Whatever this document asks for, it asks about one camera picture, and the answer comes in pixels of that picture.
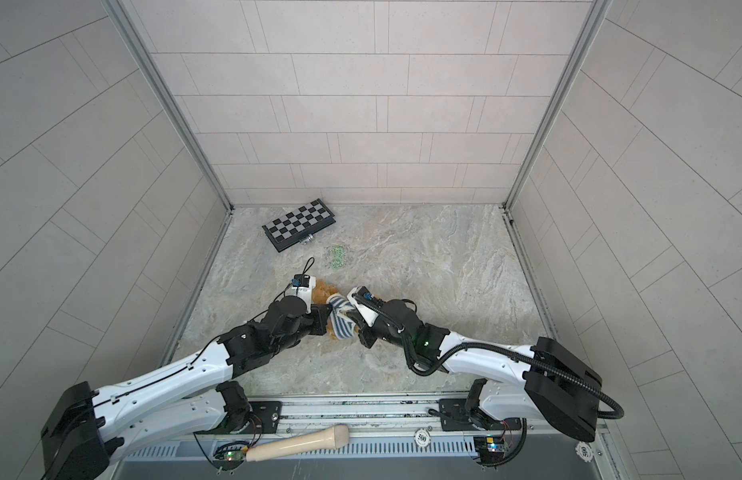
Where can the folded black chess board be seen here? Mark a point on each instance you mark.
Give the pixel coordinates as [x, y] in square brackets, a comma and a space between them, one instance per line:
[295, 226]

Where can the brown teddy bear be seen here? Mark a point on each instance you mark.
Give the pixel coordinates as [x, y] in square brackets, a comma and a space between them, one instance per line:
[321, 293]

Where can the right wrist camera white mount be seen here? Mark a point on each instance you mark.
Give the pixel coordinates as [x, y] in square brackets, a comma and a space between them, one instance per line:
[367, 304]

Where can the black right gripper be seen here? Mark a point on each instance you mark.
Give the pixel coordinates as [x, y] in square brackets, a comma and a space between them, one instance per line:
[366, 338]

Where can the left green circuit board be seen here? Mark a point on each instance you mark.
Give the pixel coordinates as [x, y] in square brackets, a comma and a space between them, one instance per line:
[231, 455]

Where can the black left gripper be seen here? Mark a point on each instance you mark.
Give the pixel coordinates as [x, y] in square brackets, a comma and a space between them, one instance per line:
[319, 319]

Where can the right circuit board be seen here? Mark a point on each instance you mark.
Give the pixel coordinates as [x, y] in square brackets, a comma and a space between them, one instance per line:
[490, 450]

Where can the green brick pattern plastic bag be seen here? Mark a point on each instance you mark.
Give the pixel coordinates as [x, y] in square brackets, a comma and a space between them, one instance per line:
[336, 256]

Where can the blue white striped sweater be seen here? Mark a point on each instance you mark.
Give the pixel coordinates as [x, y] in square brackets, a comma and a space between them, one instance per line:
[342, 326]

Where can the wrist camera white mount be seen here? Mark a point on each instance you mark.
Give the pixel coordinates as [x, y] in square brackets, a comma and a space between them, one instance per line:
[302, 286]
[367, 304]

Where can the aluminium mounting rail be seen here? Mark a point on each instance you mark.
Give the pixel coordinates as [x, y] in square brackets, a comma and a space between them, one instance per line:
[381, 415]

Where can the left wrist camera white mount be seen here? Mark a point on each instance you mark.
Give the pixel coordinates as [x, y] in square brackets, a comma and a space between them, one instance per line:
[302, 286]

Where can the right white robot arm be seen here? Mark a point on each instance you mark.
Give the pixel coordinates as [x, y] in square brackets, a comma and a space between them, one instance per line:
[543, 380]

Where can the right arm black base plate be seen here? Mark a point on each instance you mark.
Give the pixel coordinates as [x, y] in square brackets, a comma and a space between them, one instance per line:
[455, 416]

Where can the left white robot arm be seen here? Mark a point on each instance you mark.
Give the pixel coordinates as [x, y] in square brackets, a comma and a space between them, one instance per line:
[89, 428]

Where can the beige wooden handle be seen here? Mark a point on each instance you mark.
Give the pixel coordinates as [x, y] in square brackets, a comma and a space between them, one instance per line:
[332, 438]

